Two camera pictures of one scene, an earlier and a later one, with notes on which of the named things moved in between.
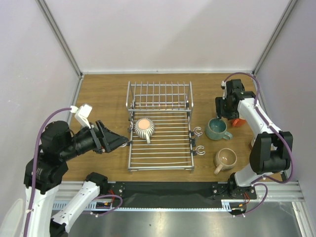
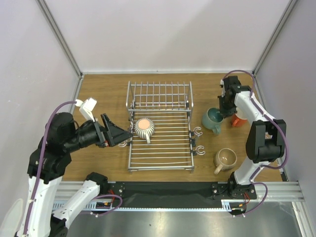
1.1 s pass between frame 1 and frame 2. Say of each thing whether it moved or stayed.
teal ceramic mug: moved
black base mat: stayed
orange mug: stayed
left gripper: moved
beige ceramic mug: stayed
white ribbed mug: stayed
